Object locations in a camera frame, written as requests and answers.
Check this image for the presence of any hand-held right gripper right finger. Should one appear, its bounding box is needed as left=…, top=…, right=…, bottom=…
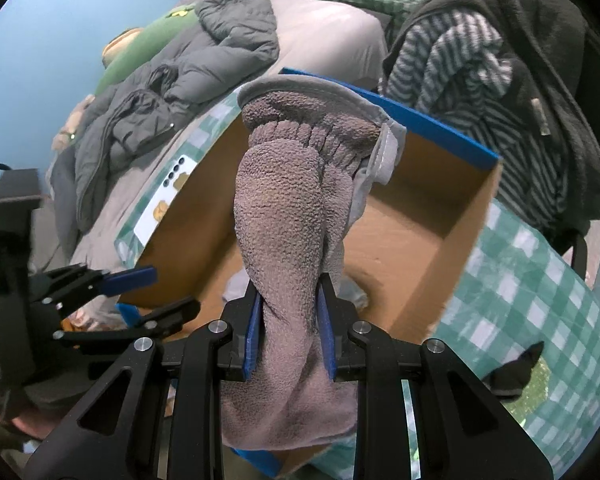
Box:
left=316, top=275, right=556, bottom=480

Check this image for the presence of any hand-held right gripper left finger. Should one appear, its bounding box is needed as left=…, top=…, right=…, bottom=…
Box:
left=22, top=287, right=263, bottom=480

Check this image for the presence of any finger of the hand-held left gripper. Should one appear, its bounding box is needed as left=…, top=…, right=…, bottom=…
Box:
left=27, top=262, right=159, bottom=307
left=52, top=298, right=202, bottom=350

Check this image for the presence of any grey sock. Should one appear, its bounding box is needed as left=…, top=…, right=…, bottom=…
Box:
left=222, top=270, right=253, bottom=306

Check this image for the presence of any blue cardboard box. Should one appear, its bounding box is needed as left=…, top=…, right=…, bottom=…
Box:
left=115, top=66, right=502, bottom=478

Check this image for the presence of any brown fluffy sock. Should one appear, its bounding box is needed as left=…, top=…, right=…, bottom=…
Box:
left=220, top=77, right=408, bottom=448

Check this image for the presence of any black sock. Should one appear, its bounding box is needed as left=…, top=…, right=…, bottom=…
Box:
left=481, top=341, right=546, bottom=401

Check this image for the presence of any green fuzzy sock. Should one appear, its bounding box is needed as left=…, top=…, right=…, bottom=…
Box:
left=510, top=357, right=556, bottom=423

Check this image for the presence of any person's left hand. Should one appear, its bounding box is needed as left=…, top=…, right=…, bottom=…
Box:
left=0, top=394, right=52, bottom=437

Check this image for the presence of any white phone with stickers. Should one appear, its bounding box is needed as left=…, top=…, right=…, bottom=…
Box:
left=134, top=156, right=201, bottom=245

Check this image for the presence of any beige plush toy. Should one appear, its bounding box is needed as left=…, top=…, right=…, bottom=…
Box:
left=51, top=94, right=98, bottom=153

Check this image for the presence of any light green checked tablecloth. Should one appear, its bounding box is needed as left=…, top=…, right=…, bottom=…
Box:
left=114, top=85, right=600, bottom=480

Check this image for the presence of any grey puffer jacket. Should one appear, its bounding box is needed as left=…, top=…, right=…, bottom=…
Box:
left=74, top=0, right=280, bottom=233

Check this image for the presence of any bed with grey sheet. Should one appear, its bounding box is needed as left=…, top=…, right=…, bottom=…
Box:
left=47, top=0, right=388, bottom=311

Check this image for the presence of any striped fleece garment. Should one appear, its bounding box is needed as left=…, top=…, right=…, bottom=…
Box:
left=382, top=10, right=571, bottom=231

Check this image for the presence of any dark grey fleece robe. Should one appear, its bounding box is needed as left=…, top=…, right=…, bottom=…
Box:
left=410, top=0, right=600, bottom=241

